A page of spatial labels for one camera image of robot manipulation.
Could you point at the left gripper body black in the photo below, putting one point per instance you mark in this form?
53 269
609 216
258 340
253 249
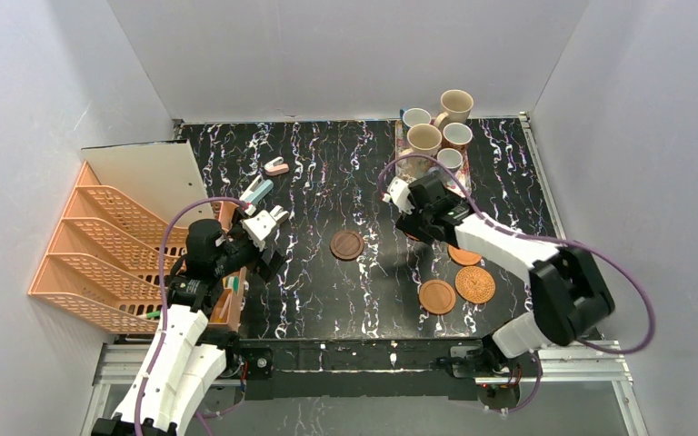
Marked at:
264 256

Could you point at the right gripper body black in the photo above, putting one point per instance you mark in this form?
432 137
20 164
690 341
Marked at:
413 218

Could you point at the floral tray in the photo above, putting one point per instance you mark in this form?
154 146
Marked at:
414 166

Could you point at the light wooden coaster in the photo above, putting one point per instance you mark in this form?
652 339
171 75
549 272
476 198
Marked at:
437 297
463 257

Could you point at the dark walnut wooden coaster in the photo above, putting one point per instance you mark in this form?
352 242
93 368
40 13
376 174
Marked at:
347 245

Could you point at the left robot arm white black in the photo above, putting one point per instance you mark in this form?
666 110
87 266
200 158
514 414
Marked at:
178 368

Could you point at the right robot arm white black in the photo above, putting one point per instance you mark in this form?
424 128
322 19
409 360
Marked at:
569 293

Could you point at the small grey heart mug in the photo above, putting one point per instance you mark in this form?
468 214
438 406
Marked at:
451 159

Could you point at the orange desk organizer tray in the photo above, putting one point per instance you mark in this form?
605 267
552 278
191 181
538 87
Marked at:
227 311

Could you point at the blue white stapler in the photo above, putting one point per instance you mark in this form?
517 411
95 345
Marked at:
257 190

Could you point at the beige mug front left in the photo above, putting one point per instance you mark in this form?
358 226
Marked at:
424 139

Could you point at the pink floral mug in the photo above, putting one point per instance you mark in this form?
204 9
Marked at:
457 136

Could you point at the pink mini stapler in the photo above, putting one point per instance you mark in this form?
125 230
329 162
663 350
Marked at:
276 167

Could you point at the blue mug white inside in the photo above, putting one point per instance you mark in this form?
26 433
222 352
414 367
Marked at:
414 116

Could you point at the tall beige mug rear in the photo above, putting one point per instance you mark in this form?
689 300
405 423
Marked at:
456 106

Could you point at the white folder board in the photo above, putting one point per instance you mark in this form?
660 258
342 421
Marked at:
163 177

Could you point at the orange mesh file rack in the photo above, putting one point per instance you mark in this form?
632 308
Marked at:
101 264

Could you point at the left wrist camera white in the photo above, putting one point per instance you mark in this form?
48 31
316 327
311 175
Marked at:
259 228

